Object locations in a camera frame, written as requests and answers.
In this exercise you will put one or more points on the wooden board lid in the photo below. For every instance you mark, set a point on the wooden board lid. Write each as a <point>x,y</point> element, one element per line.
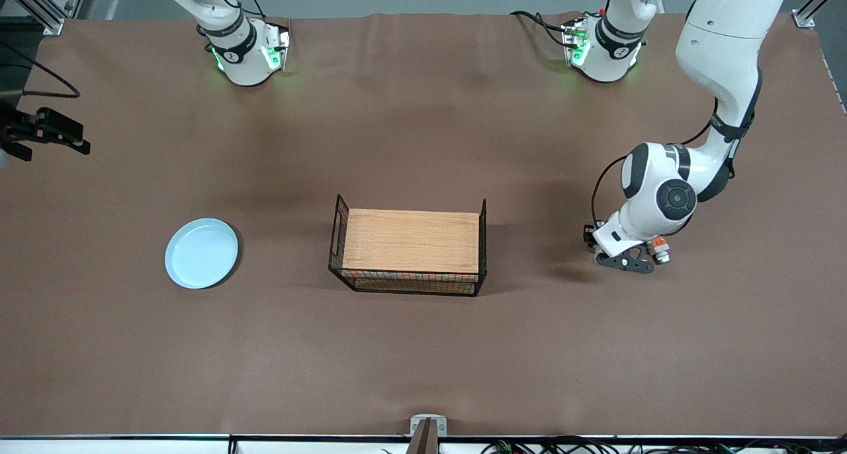
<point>410,241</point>

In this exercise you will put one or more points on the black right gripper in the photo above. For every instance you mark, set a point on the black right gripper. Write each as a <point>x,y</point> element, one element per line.
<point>18,131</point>

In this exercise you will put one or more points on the white switch with orange tab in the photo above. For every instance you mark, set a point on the white switch with orange tab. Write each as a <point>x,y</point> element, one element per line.
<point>662,252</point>

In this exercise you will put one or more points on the light blue round plate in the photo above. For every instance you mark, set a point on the light blue round plate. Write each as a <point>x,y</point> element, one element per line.
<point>201,253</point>

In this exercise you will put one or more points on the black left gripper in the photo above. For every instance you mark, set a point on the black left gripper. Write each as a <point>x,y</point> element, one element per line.
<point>588,237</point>

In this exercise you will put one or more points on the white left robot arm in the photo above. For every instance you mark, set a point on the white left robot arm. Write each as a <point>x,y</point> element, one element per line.
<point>721,44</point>

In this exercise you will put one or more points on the aluminium frame post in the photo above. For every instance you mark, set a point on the aluminium frame post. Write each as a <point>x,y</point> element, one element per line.
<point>40,7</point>
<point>817,7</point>

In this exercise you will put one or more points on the brown camera stand post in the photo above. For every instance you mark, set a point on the brown camera stand post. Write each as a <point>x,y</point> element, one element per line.
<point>423,442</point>

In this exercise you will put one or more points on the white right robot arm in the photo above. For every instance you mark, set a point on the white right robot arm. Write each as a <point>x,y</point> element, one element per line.
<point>238,57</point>

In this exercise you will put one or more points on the grey metal camera bracket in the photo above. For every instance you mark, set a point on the grey metal camera bracket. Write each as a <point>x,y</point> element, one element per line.
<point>429,422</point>

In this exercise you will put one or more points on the brown table cover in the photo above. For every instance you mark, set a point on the brown table cover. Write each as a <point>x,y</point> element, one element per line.
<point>423,143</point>

